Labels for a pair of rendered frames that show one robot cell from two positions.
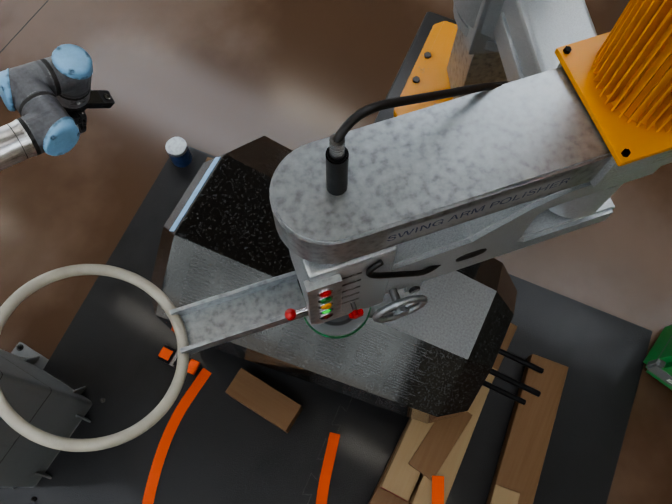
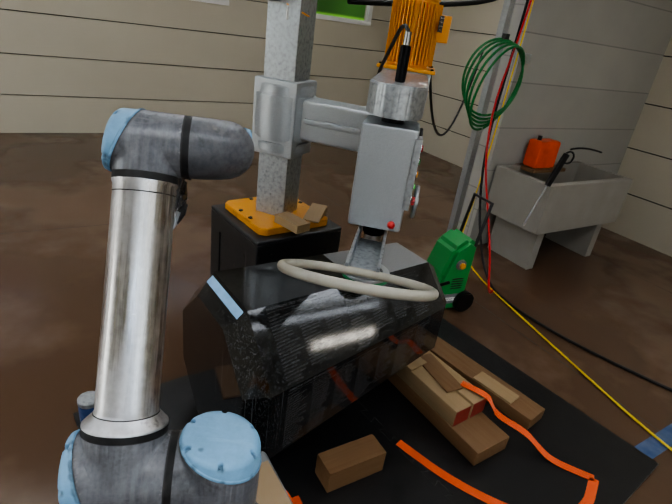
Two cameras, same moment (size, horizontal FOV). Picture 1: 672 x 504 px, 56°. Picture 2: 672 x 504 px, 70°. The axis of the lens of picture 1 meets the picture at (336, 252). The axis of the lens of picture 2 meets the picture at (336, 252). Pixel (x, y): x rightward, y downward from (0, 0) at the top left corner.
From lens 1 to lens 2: 2.02 m
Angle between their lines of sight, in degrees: 57
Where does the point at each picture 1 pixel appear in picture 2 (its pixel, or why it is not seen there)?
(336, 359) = (387, 317)
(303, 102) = not seen: hidden behind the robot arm
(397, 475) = (452, 401)
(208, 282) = (291, 330)
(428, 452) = (444, 380)
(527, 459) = (463, 360)
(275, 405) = (362, 448)
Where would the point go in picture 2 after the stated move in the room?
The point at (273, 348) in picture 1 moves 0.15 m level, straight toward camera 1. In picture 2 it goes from (356, 343) to (391, 348)
